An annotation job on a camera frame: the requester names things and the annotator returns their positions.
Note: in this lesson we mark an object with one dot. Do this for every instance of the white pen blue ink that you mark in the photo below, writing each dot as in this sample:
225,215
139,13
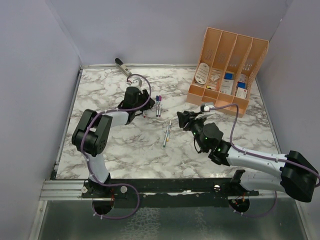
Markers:
156,108

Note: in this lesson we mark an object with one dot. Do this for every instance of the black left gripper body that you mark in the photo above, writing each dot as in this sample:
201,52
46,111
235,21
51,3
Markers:
142,96

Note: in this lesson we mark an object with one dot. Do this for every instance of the white oval perforated item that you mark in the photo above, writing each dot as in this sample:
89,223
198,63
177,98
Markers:
202,73

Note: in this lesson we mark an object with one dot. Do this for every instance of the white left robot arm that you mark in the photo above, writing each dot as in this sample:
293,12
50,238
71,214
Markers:
92,131

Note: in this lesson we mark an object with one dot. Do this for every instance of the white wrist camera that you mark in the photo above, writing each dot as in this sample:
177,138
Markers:
135,81
206,107

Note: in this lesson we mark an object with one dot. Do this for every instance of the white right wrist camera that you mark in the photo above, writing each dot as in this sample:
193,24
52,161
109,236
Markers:
206,107

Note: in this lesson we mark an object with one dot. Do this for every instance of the black grey stapler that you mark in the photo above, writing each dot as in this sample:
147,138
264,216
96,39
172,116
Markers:
122,67

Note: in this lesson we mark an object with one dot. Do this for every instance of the peach desk organizer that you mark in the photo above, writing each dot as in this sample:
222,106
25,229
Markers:
234,60

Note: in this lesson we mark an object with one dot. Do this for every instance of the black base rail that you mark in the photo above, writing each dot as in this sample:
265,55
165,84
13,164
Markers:
163,193

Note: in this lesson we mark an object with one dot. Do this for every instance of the aluminium frame profile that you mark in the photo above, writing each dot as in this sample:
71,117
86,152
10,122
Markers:
61,190

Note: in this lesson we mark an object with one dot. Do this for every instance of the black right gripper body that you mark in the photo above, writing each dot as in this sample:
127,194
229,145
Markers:
196,125

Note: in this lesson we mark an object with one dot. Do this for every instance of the white pen green ink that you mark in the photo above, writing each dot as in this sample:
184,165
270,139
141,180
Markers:
164,141

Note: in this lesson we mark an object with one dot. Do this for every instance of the white pen yellow ink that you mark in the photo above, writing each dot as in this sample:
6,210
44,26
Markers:
169,130

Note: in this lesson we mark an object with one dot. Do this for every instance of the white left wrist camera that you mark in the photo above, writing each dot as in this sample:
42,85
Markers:
135,81

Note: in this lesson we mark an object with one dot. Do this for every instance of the white pen purple ink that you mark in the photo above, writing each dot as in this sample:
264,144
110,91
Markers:
159,109

